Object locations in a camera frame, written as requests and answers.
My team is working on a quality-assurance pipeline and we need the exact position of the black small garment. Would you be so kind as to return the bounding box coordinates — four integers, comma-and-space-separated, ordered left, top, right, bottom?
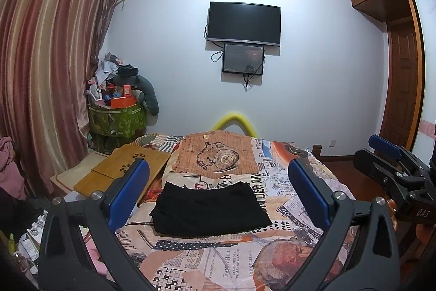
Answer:
150, 182, 272, 239

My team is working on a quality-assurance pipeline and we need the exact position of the wooden door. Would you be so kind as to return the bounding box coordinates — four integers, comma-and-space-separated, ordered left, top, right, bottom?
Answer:
381, 18, 418, 148

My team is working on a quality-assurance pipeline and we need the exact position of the pink cloth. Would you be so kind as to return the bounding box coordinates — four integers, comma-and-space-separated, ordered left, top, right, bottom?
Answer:
0, 137, 26, 200

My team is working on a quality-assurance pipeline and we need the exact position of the green storage bin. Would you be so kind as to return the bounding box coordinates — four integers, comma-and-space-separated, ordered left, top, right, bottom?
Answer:
88, 104, 146, 154

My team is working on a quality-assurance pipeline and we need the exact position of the newspaper print bed sheet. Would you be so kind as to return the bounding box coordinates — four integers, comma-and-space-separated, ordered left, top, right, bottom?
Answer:
115, 131, 347, 290

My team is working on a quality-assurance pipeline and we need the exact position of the orange box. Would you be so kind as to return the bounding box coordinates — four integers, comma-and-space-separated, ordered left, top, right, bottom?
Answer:
110, 84, 137, 109

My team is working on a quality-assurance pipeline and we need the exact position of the yellow foam tube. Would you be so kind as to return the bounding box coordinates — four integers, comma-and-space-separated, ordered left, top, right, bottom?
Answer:
211, 112, 258, 137

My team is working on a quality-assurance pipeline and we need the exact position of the striped pink curtain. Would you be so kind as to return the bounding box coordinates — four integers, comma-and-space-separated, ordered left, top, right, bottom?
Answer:
1, 0, 117, 194

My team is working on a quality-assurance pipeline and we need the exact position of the wooden bed post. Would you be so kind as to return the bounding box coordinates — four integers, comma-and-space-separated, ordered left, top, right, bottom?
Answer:
311, 144, 322, 159

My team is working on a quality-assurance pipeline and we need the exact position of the small wall monitor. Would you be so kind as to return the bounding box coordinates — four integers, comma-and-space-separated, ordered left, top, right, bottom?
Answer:
222, 44, 265, 76

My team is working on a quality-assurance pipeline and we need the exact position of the wall mounted television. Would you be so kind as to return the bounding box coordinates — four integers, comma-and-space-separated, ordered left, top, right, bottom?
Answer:
206, 1, 281, 47

